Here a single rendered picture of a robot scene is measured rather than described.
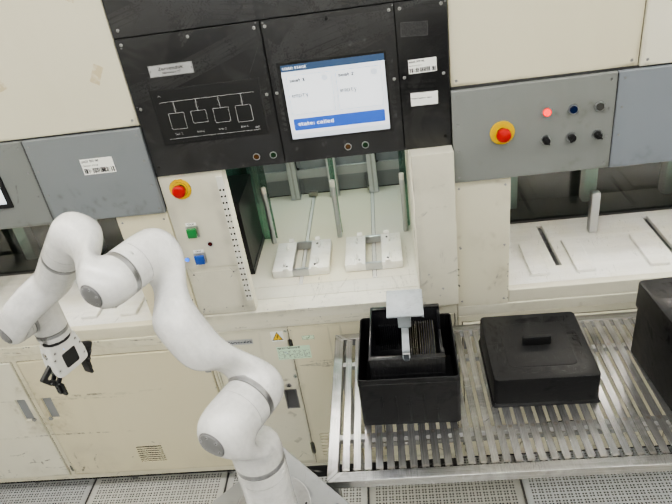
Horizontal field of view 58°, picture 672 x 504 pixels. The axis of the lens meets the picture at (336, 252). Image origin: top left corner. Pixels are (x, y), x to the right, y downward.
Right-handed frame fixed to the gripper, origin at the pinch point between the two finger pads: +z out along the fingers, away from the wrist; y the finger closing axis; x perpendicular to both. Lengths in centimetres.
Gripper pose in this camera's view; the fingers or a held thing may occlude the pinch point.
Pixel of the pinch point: (75, 379)
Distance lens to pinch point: 184.2
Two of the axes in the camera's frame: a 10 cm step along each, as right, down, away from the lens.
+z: 1.3, 8.5, 5.2
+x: -8.8, -1.4, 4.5
